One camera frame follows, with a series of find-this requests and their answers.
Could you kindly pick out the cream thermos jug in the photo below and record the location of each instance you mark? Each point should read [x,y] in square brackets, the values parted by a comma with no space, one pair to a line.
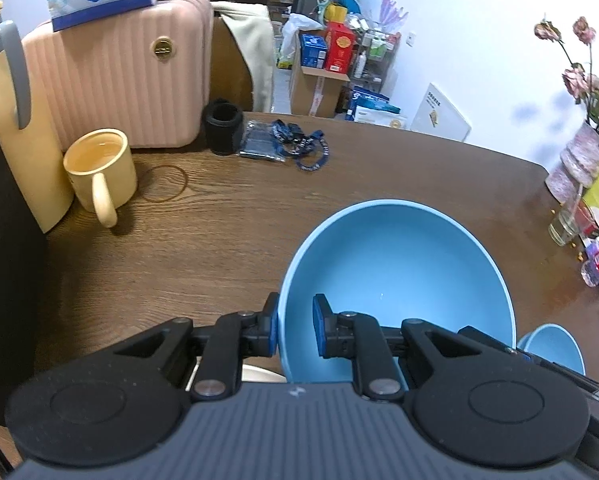
[24,160]

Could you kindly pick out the dried roses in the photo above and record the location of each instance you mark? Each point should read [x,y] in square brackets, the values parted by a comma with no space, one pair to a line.
[582,82]

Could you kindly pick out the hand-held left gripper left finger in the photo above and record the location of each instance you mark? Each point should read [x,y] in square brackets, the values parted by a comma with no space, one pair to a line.
[273,327]

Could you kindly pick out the blue white flat boxes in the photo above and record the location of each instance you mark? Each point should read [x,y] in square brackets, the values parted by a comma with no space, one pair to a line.
[374,107]

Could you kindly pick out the clear drinking glass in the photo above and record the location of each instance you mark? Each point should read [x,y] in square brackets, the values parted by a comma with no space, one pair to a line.
[564,225]

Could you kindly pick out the pink suitcase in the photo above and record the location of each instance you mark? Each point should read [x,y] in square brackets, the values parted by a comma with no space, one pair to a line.
[119,85]

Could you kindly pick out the white bottle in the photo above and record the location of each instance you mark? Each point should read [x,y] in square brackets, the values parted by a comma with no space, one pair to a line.
[360,65]

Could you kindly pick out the yellow mug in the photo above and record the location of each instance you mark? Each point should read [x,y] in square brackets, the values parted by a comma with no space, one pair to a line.
[114,175]

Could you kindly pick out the white wall socket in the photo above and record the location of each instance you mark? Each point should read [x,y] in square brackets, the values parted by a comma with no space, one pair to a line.
[413,38]

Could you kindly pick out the blue box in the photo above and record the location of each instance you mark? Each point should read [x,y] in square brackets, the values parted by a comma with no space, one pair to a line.
[312,52]

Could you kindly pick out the dark card holder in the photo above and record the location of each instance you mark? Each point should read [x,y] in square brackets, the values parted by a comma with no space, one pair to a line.
[259,142]

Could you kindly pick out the cardboard box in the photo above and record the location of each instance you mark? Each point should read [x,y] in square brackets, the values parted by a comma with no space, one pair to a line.
[319,92]

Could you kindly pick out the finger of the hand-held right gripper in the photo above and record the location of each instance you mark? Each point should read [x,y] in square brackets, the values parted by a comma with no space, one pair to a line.
[484,337]

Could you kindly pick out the black cup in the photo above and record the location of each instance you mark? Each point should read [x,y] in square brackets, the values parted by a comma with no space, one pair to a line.
[223,127]

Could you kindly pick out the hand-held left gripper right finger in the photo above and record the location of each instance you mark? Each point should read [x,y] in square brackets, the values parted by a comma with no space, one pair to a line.
[319,327]

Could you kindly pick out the beige coat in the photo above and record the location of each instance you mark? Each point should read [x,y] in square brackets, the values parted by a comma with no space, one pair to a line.
[252,45]

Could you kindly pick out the white plastic bag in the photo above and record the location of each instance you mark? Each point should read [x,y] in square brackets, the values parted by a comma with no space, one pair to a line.
[294,35]

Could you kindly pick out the purple butterfly wall decoration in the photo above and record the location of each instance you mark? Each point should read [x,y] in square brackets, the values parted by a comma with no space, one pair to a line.
[392,7]

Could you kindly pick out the blue bowl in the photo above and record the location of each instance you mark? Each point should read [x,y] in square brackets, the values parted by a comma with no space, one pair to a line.
[399,270]
[554,347]

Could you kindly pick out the cream plate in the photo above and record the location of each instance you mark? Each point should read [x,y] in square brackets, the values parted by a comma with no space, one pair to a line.
[260,374]

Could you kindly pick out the black paper bag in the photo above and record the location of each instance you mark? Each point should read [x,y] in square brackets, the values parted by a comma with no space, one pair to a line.
[4,285]

